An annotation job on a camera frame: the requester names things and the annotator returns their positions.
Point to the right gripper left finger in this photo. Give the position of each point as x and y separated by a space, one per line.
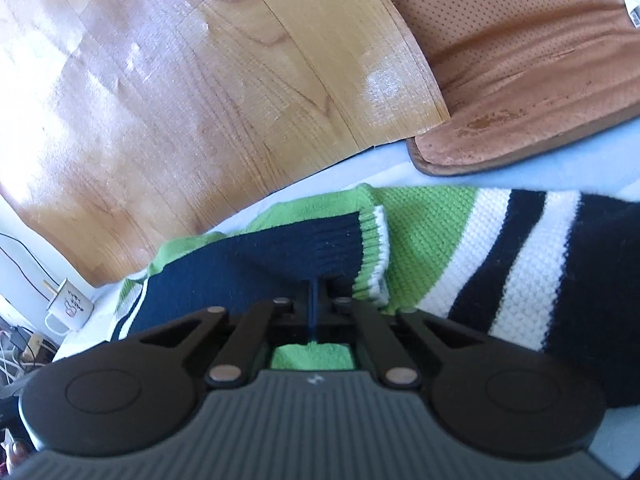
256 334

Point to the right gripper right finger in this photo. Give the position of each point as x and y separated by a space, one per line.
368 335

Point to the green navy white striped sweater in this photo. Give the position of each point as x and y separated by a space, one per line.
556 272

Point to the white enamel mug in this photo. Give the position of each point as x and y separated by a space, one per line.
68 311

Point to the wooden stick in mug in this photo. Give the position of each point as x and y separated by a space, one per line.
52 289

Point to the wooden headboard panel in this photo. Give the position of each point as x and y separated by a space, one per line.
125 123

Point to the brown perforated cushion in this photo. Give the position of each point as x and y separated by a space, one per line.
521 77

